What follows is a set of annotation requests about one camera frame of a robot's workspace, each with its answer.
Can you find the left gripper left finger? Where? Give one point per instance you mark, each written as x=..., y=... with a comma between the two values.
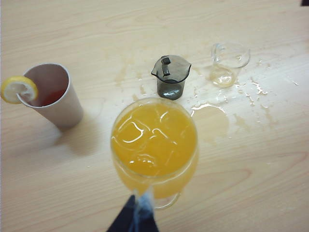
x=124, y=217

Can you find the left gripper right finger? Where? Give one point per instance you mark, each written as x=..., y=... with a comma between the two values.
x=147, y=217

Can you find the wine glass with orange juice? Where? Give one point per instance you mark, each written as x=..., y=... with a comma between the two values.
x=154, y=135

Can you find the beige paper cup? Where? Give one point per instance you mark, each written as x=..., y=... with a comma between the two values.
x=65, y=106

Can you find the smoked grey glass measuring cup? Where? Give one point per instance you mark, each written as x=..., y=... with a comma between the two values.
x=169, y=89

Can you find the clear glass measuring cup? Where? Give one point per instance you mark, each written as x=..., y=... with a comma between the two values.
x=222, y=77

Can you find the yellow lemon slice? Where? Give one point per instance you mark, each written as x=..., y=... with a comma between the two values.
x=9, y=89

